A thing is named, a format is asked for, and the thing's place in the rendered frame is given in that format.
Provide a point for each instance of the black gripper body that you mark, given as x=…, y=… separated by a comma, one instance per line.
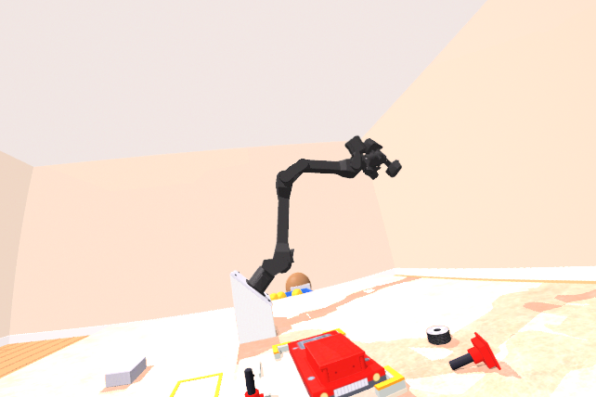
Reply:
x=393, y=167

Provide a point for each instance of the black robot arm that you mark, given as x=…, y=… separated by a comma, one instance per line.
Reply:
x=348, y=168

